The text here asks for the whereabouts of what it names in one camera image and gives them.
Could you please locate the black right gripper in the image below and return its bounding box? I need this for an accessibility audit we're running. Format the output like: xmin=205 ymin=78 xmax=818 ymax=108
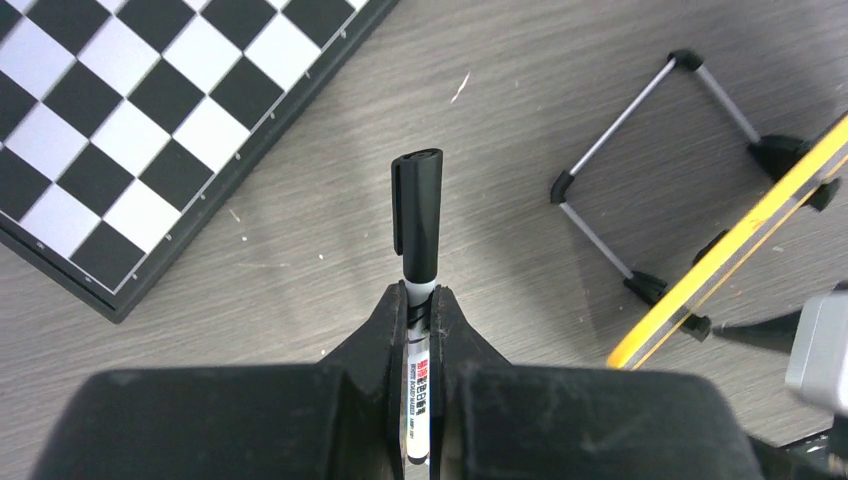
xmin=712 ymin=284 xmax=848 ymax=419

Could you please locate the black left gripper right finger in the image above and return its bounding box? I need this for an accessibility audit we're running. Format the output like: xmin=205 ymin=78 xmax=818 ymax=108
xmin=429 ymin=286 xmax=511 ymax=479

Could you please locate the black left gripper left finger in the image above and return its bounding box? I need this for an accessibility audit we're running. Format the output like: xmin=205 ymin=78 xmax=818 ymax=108
xmin=320 ymin=283 xmax=407 ymax=479

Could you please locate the whiteboard marker pen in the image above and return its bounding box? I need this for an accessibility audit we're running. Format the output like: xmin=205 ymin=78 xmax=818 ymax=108
xmin=404 ymin=280 xmax=436 ymax=465

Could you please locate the black marker cap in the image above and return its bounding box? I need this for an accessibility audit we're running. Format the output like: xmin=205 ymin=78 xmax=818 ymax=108
xmin=390 ymin=148 xmax=443 ymax=284

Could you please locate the yellow framed whiteboard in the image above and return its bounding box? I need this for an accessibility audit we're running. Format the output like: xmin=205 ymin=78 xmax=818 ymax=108
xmin=606 ymin=115 xmax=847 ymax=370

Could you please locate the black white chessboard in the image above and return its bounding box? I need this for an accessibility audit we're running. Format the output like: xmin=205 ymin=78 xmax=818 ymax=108
xmin=1 ymin=1 xmax=393 ymax=323

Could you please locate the wire whiteboard stand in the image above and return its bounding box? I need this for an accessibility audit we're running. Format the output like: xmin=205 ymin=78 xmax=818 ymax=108
xmin=549 ymin=49 xmax=843 ymax=342

